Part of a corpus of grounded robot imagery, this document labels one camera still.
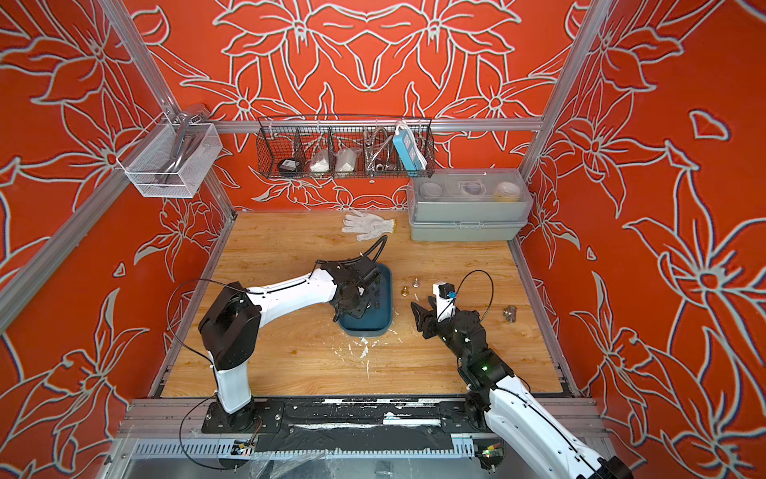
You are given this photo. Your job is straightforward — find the clear plastic wall bin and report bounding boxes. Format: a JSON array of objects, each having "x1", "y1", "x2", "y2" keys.
[{"x1": 118, "y1": 123, "x2": 223, "y2": 199}]

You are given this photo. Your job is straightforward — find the metal tool in clear bin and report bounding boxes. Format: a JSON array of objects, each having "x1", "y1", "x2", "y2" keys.
[{"x1": 162, "y1": 104, "x2": 209, "y2": 185}]

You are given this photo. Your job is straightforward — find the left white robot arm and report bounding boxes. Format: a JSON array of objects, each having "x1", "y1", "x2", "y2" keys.
[{"x1": 197, "y1": 255, "x2": 393, "y2": 432}]

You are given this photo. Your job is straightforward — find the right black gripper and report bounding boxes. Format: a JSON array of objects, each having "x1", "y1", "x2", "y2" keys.
[{"x1": 410, "y1": 296, "x2": 471, "y2": 368}]

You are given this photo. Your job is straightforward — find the teal plastic storage box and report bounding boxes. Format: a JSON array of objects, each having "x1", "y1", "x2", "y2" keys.
[{"x1": 338, "y1": 263, "x2": 394, "y2": 337}]

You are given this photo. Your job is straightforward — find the white knit glove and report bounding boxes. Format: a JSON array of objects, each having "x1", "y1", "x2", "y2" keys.
[{"x1": 341, "y1": 211, "x2": 396, "y2": 241}]

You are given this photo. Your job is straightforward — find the black wire wall basket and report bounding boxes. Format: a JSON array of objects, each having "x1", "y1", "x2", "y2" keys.
[{"x1": 255, "y1": 114, "x2": 436, "y2": 180}]

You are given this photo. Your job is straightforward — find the metal tongs in basket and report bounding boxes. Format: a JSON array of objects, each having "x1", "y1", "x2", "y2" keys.
[{"x1": 363, "y1": 127, "x2": 392, "y2": 173}]

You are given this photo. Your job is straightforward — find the black item in basket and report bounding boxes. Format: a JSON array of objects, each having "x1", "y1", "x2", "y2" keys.
[{"x1": 277, "y1": 158, "x2": 302, "y2": 178}]

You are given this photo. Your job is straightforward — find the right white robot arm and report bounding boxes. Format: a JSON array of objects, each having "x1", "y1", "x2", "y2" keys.
[{"x1": 411, "y1": 297, "x2": 634, "y2": 478}]

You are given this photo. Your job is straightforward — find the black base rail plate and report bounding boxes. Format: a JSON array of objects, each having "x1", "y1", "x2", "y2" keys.
[{"x1": 201, "y1": 395, "x2": 505, "y2": 456}]

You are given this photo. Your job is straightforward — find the small metal object far right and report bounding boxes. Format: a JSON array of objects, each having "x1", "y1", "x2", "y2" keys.
[{"x1": 504, "y1": 305, "x2": 517, "y2": 323}]

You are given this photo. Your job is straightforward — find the white bag in basket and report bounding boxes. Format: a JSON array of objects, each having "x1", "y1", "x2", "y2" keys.
[
  {"x1": 308, "y1": 149, "x2": 331, "y2": 174},
  {"x1": 334, "y1": 148, "x2": 358, "y2": 178}
]

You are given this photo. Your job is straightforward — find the grey lidded storage container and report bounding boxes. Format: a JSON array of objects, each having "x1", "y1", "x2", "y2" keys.
[{"x1": 407, "y1": 169, "x2": 533, "y2": 241}]

